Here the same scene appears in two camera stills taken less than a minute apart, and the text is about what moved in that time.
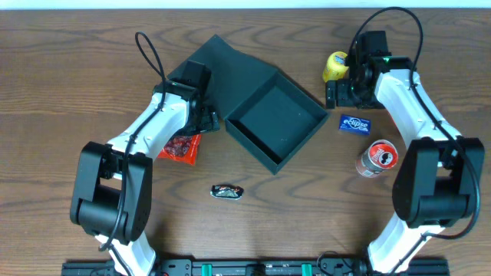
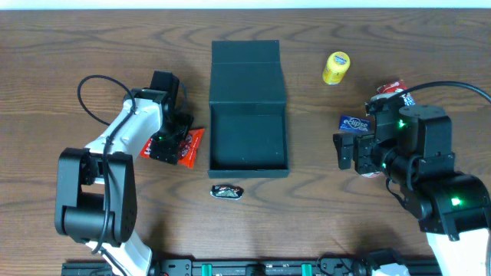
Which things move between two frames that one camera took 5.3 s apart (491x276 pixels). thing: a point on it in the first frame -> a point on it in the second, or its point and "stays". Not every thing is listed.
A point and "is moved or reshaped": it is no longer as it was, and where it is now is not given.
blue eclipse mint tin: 355,124 stays
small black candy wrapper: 226,191 stays
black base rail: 283,267 stays
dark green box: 272,115 is moved or reshaped
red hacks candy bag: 183,148 stays
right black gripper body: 331,93 -> 359,152
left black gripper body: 207,123 -> 169,146
